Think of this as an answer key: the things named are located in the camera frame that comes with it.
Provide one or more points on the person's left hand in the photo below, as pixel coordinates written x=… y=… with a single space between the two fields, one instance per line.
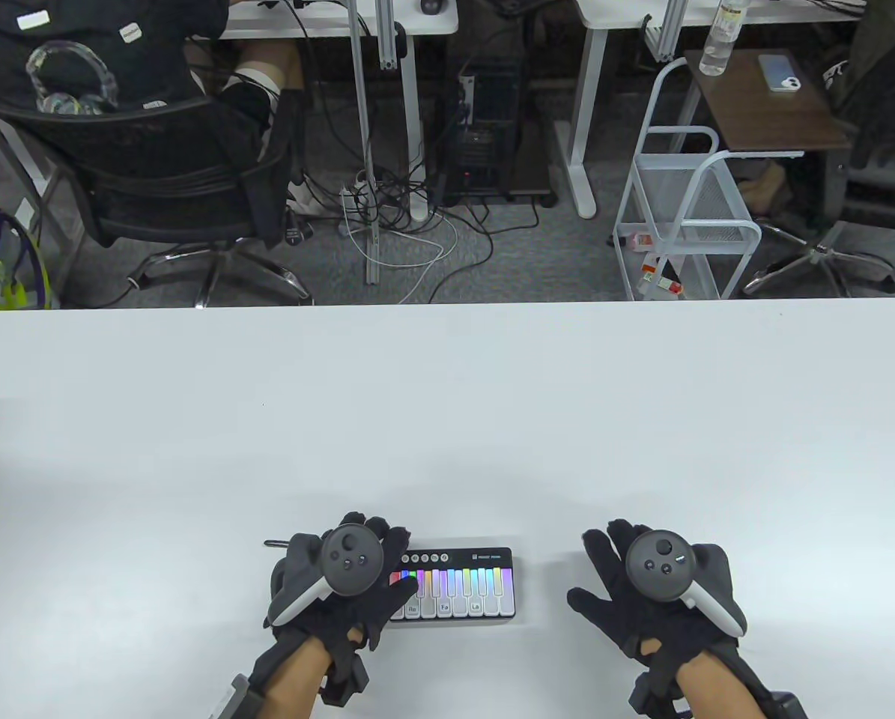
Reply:
x=357 y=607

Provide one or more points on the person's right hand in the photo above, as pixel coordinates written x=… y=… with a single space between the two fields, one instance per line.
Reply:
x=642 y=622

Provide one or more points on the person's left little finger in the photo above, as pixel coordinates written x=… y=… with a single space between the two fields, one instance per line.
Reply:
x=303 y=550

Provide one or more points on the person's right thumb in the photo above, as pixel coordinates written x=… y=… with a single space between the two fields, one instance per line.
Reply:
x=589 y=603

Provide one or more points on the person's left thumb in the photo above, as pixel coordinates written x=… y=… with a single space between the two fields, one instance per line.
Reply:
x=401 y=593

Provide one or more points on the person's right little finger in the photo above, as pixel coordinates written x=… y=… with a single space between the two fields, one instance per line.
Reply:
x=714 y=565

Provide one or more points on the person's right middle finger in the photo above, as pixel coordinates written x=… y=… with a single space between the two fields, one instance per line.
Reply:
x=622 y=530

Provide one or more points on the person's left middle finger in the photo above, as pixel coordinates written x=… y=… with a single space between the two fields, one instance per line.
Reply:
x=377 y=526

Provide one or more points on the person's right forearm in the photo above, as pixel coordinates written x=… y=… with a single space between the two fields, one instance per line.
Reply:
x=717 y=685

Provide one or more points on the person's left forearm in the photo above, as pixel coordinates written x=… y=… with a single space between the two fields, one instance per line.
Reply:
x=293 y=678

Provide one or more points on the grey controller on left glove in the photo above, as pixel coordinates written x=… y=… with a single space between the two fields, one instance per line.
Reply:
x=351 y=560

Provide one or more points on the grey controller on glove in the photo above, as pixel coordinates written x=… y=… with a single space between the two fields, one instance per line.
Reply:
x=351 y=560
x=660 y=565

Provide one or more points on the grey controller on right glove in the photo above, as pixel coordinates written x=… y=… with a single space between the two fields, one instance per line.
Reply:
x=660 y=565

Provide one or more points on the mini rainbow piano keyboard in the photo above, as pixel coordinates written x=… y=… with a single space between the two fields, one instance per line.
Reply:
x=462 y=592

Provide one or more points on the black left wrist module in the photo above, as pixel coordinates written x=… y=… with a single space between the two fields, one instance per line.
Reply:
x=342 y=678

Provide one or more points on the black wrist module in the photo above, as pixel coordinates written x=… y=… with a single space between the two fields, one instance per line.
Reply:
x=342 y=678
x=653 y=696

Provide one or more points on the black right wrist module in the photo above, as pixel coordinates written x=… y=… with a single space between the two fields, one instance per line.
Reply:
x=653 y=696

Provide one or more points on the small packet with red label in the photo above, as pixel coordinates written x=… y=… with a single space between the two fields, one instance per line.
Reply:
x=660 y=277

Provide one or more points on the white power strip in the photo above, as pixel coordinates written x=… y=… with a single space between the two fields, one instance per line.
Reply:
x=357 y=210

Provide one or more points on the grey base office chair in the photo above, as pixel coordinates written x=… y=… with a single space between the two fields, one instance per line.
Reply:
x=829 y=255

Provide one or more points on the black computer tower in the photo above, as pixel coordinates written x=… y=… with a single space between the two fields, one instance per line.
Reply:
x=481 y=135

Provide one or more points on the black mesh office chair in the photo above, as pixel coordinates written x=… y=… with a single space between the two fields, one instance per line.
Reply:
x=155 y=172

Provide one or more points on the white desk with bottle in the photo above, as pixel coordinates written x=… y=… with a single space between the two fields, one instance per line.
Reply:
x=586 y=112

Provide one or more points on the brown side table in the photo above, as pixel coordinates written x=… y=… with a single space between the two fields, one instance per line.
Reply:
x=769 y=112

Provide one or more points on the light blue smartphone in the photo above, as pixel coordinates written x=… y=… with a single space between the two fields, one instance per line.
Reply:
x=780 y=73

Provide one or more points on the clear plastic water bottle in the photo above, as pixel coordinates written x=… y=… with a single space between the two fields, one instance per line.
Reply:
x=720 y=45

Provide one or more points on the white desk with mouse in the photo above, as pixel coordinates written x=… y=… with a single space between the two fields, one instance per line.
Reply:
x=327 y=26

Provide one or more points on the clear headphones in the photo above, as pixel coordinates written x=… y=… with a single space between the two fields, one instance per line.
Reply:
x=73 y=101

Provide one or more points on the black computer mouse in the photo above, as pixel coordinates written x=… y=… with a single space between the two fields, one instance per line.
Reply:
x=432 y=5

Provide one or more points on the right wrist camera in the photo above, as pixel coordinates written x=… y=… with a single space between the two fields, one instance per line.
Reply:
x=786 y=707

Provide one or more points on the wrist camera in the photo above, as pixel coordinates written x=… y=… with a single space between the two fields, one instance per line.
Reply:
x=241 y=698
x=786 y=707

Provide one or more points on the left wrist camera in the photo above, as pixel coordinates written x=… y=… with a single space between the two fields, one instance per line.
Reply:
x=241 y=698

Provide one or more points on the tall aluminium profile post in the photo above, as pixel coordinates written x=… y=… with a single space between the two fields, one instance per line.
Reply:
x=363 y=150

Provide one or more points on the short aluminium profile bracket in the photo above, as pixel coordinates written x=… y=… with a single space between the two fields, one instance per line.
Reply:
x=664 y=30

